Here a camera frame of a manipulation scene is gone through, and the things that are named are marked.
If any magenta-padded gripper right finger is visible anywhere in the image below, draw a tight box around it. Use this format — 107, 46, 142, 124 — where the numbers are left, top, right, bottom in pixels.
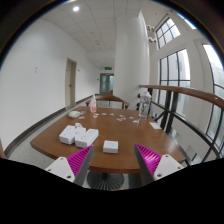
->
134, 144, 185, 186

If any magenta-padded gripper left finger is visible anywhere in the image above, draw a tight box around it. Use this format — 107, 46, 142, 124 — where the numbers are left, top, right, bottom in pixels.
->
44, 144, 95, 187

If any white charger block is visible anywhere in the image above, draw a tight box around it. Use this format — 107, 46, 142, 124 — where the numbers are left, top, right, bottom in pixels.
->
102, 140, 119, 154

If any white power strip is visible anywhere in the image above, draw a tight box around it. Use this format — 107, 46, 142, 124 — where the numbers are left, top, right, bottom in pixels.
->
74, 128, 100, 149
59, 124, 87, 145

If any white paper card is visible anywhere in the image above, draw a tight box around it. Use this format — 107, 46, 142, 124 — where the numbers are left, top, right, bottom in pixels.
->
149, 121, 163, 130

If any white spray bottle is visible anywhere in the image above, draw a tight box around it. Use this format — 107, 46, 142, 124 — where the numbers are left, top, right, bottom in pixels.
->
89, 94, 98, 114

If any wood-topped black railing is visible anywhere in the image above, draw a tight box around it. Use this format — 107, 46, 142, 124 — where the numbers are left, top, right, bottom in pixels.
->
136, 84, 224, 164

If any brown wooden armchair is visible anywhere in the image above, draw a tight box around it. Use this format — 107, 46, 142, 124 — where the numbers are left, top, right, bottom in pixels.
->
85, 94, 130, 110

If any beige side door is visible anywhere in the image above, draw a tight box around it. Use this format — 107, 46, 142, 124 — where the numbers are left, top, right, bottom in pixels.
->
64, 57, 78, 108

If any glazed double door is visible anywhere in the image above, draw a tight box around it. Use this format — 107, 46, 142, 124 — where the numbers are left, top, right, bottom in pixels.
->
99, 73, 115, 95

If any tall gridded window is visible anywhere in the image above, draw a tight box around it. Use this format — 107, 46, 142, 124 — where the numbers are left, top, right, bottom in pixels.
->
158, 48, 192, 118

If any wide bright window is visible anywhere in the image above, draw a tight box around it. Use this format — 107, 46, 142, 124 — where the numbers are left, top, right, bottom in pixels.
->
202, 44, 224, 148

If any small slanted window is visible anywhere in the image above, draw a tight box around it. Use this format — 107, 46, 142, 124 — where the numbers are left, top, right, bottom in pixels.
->
154, 17, 182, 50

